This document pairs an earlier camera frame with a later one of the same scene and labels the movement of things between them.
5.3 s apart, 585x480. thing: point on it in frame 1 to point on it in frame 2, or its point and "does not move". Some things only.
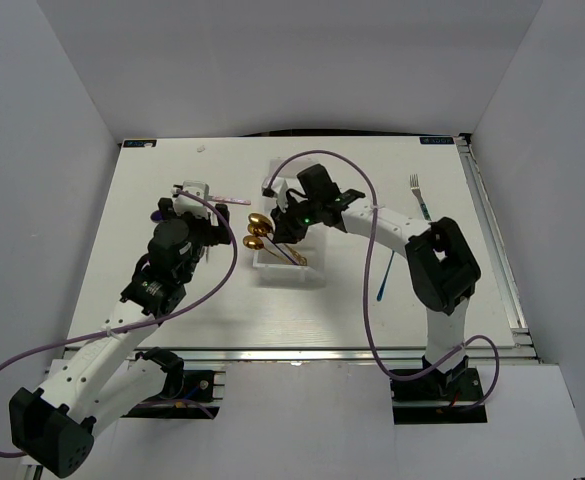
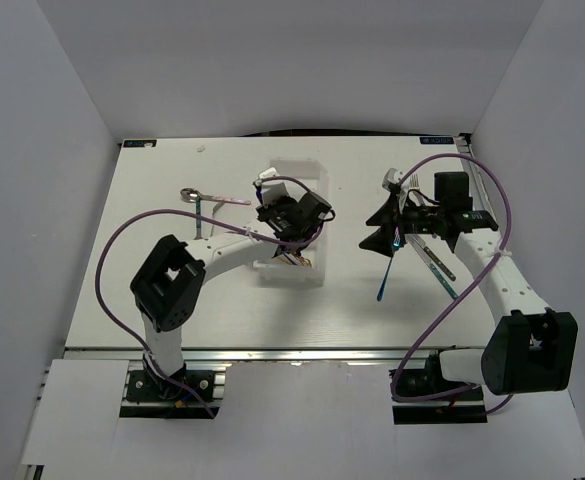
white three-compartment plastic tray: (296, 264) does not move
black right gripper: (285, 230) to (381, 240)
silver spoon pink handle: (229, 200) does not move
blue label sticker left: (139, 143) does not move
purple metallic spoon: (156, 216) to (290, 258)
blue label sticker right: (436, 140) does not move
